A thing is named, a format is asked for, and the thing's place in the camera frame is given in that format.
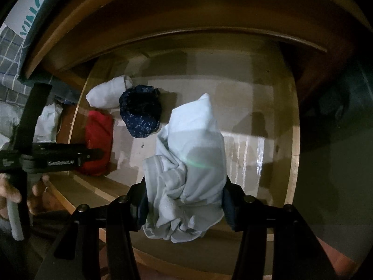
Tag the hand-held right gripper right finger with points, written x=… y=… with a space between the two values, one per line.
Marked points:
x=228 y=210

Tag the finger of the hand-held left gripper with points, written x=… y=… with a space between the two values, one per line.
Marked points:
x=64 y=157
x=35 y=108

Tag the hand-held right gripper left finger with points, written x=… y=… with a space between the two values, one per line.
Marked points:
x=142 y=210

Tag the red underwear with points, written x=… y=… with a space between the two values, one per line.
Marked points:
x=99 y=134

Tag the light blue underwear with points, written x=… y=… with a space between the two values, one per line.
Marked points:
x=189 y=151

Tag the white underwear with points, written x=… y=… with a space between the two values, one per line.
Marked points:
x=107 y=92

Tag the navy floral underwear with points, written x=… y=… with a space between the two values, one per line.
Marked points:
x=140 y=116

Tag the white shoe box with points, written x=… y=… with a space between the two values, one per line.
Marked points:
x=26 y=11

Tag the wooden drawer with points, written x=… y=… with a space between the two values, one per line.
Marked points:
x=233 y=108

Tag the person's left hand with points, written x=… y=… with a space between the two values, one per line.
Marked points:
x=11 y=192

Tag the blue checked cloth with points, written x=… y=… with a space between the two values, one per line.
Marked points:
x=11 y=52

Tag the wooden nightstand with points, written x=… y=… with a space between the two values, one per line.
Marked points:
x=189 y=5

